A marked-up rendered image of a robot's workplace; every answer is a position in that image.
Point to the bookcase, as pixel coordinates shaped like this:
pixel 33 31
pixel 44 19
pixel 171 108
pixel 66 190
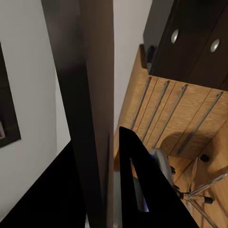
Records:
pixel 179 164

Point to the folder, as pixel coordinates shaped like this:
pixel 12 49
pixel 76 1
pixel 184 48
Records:
pixel 155 161

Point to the mouse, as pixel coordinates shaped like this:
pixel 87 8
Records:
pixel 149 54

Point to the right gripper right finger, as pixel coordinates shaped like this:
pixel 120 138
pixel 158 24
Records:
pixel 165 208

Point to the swivel chair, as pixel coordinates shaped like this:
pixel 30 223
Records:
pixel 191 197

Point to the desk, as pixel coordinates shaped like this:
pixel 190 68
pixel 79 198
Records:
pixel 158 22

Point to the keyboard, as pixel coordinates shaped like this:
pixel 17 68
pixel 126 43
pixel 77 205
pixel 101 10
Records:
pixel 81 35

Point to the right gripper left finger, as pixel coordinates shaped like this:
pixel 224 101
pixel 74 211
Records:
pixel 55 200

